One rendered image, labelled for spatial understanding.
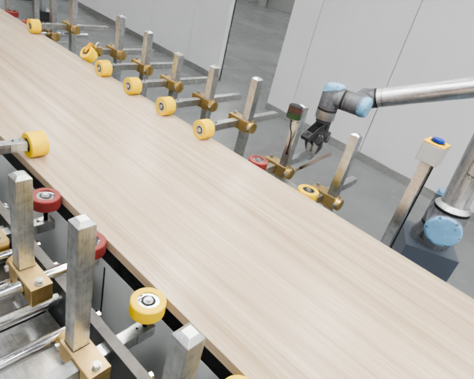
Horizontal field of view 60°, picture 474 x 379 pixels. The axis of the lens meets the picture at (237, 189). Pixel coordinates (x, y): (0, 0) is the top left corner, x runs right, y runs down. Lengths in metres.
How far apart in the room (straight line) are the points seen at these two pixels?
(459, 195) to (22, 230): 1.59
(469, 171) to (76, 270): 1.53
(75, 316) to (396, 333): 0.73
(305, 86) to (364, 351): 4.06
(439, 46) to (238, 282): 3.46
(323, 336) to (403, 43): 3.59
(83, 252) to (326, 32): 4.20
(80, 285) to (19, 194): 0.25
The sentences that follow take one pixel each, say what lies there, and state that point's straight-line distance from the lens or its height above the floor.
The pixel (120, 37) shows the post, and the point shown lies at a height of 1.04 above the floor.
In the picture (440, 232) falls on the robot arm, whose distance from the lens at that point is 1.95.
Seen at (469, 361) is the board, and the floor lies 0.90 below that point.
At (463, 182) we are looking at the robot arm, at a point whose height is 1.01.
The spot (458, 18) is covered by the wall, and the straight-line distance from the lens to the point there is 4.17.
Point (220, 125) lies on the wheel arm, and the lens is 1.77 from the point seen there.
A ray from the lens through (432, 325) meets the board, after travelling 1.21.
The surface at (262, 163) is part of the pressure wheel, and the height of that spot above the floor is 0.91.
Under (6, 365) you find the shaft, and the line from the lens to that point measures 0.99.
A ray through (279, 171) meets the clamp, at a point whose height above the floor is 0.84.
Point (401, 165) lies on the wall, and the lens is 4.38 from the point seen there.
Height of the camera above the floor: 1.60
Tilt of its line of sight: 30 degrees down
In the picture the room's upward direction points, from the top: 15 degrees clockwise
